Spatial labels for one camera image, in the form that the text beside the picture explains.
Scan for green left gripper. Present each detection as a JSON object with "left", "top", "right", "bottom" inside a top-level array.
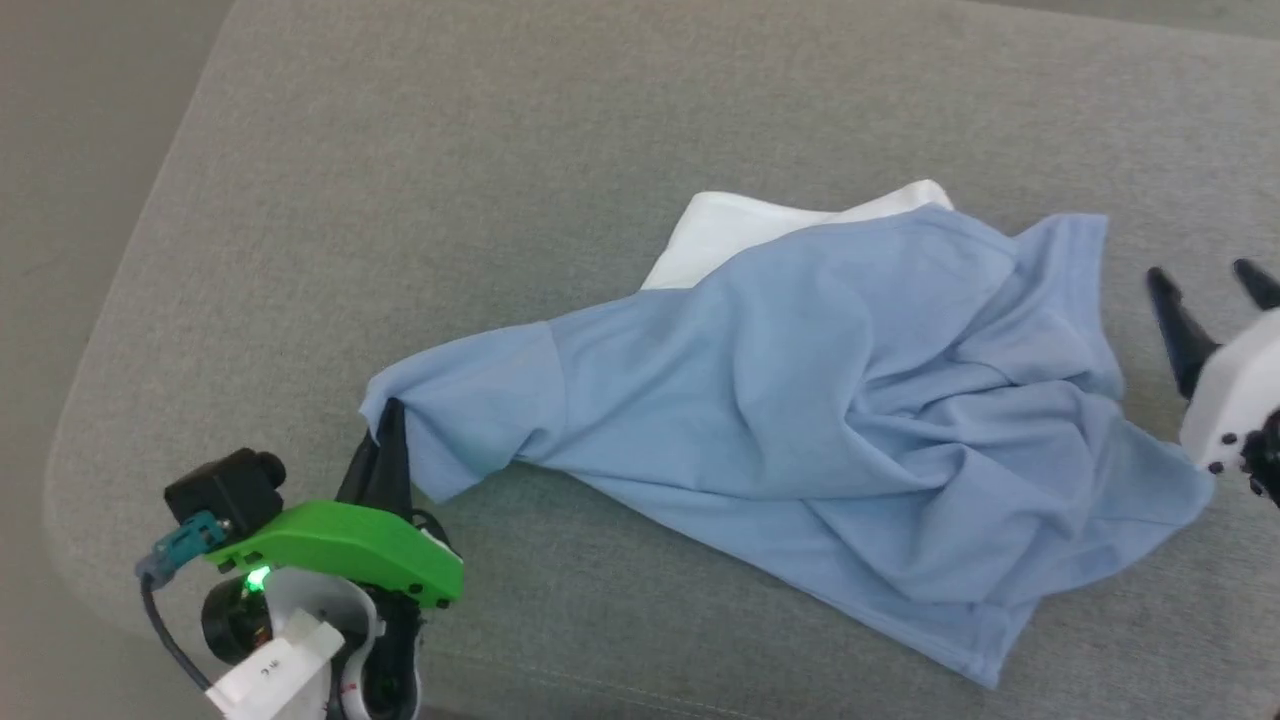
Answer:
[{"left": 204, "top": 398, "right": 465, "bottom": 610}]

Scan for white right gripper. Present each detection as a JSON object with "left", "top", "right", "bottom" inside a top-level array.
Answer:
[{"left": 1144, "top": 257, "right": 1280, "bottom": 471}]

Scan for light blue polo shirt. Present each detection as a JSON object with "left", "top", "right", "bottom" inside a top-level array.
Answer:
[{"left": 360, "top": 205, "right": 1217, "bottom": 691}]

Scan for white folded cloth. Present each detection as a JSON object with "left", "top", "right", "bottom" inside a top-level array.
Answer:
[{"left": 640, "top": 179, "right": 956, "bottom": 292}]

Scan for teal connector grey cable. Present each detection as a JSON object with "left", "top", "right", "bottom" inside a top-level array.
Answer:
[{"left": 135, "top": 510, "right": 233, "bottom": 693}]

